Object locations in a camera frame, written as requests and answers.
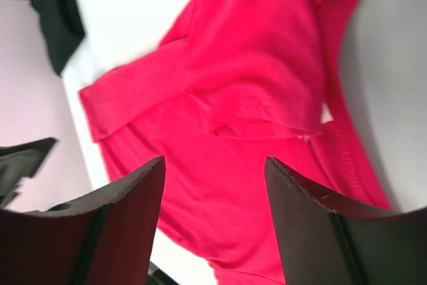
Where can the folded black t shirt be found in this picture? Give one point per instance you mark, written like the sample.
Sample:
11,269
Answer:
61,28

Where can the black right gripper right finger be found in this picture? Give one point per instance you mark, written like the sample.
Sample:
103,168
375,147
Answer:
327,238

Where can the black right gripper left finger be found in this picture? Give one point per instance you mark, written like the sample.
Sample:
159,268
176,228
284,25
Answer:
104,237

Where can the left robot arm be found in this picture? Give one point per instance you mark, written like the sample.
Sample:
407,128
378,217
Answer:
21,161

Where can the pink t shirt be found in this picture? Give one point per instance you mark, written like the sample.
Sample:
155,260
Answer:
232,83

